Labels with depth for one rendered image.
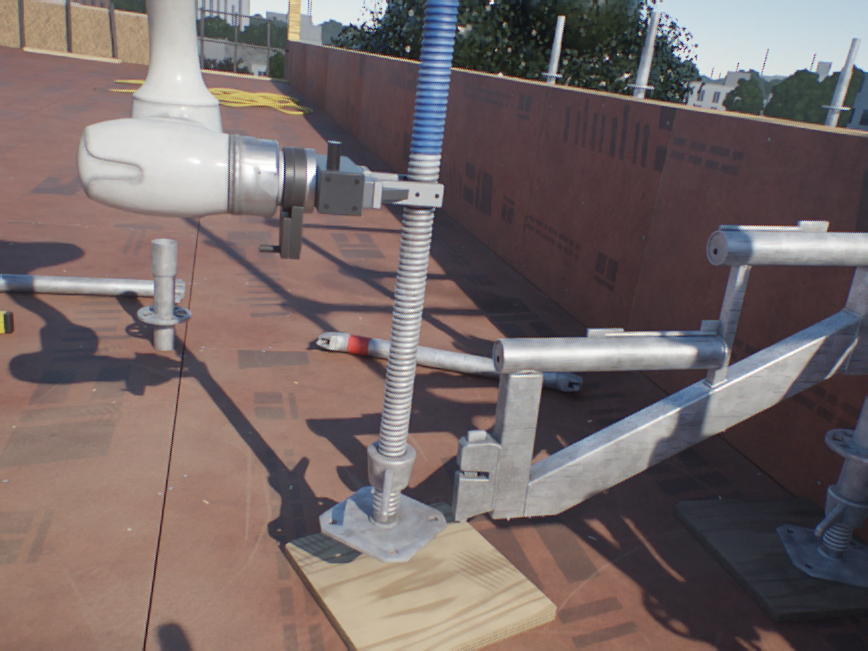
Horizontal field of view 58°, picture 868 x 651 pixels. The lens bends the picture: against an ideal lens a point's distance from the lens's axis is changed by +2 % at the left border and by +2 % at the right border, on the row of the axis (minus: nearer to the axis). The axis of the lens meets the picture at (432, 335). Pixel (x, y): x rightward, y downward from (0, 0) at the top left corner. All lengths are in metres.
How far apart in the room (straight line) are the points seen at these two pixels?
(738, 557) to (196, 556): 0.89
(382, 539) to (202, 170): 0.54
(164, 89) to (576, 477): 0.76
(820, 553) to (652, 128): 1.23
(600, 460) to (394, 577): 0.35
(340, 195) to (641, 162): 1.53
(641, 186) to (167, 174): 1.63
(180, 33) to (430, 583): 0.82
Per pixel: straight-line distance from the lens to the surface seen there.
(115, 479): 1.48
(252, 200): 0.90
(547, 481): 1.16
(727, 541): 1.50
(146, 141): 0.90
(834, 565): 1.54
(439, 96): 0.94
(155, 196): 0.90
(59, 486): 1.48
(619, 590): 1.32
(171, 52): 1.04
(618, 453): 1.19
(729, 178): 1.97
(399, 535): 1.11
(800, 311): 1.75
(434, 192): 0.94
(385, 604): 1.17
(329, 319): 2.28
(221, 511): 1.38
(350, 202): 0.88
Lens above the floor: 0.75
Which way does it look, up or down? 20 degrees down
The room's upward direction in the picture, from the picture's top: 7 degrees clockwise
